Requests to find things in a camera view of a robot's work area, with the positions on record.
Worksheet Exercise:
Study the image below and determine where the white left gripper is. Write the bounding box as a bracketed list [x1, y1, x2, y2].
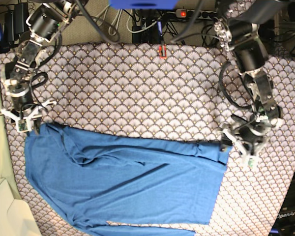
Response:
[220, 129, 269, 169]

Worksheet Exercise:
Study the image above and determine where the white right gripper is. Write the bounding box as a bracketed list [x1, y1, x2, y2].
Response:
[0, 99, 57, 135]

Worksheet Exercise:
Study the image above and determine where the blue long-sleeve T-shirt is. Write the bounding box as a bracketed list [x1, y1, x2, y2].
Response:
[24, 123, 230, 236]

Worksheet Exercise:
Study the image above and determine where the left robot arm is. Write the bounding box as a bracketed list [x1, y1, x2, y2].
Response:
[214, 0, 290, 169]

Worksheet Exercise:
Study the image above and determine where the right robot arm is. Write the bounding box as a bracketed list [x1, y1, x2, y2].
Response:
[0, 0, 87, 133]

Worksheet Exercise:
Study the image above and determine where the fan-patterned table cloth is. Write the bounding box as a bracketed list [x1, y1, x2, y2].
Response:
[0, 42, 295, 236]

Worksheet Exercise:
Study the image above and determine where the black OpenArm base box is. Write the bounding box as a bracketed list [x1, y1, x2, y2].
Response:
[269, 174, 295, 236]

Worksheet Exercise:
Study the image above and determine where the black power adapter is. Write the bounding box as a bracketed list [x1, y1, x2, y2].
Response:
[4, 2, 29, 42]

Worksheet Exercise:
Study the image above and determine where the red and grey table clamp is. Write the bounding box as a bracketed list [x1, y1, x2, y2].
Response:
[158, 44, 167, 59]

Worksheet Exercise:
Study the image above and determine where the grey looped cable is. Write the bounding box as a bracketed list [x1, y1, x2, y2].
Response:
[93, 9, 123, 37]

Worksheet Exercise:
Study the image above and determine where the black power strip red switch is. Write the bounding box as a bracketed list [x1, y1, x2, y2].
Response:
[175, 8, 219, 20]

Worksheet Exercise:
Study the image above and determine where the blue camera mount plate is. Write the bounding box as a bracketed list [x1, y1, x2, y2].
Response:
[109, 0, 177, 9]

